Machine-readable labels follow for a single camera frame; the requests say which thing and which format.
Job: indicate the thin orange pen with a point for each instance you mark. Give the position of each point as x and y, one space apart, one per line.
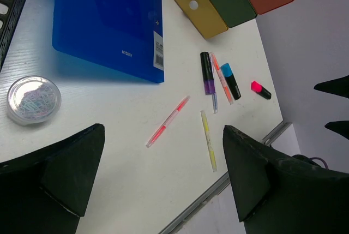
221 78

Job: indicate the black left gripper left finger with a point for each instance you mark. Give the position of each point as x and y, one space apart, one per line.
48 190

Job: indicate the thin yellow pen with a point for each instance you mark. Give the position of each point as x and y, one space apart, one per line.
208 141

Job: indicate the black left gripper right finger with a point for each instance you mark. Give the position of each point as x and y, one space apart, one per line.
277 193

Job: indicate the pink cap black highlighter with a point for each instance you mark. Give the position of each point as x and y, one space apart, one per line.
260 90

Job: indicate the blue cap black highlighter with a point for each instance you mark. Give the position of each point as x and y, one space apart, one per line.
231 81

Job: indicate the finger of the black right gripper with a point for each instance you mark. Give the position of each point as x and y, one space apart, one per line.
338 87
339 127

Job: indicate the thin blue pen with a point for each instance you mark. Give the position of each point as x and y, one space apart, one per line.
214 97

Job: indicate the thin pink pen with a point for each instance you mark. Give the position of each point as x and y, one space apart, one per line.
167 121

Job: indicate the purple cap black highlighter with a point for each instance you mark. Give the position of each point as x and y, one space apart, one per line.
207 73

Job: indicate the black mesh file rack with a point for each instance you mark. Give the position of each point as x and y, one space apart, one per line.
9 22

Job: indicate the blue plastic folder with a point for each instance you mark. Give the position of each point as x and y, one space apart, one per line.
124 35

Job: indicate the aluminium table edge rail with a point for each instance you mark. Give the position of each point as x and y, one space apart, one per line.
216 188

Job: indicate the yellow drawer box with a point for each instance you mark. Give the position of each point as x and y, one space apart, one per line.
203 16

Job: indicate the clear paper clip container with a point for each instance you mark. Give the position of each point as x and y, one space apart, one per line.
32 100

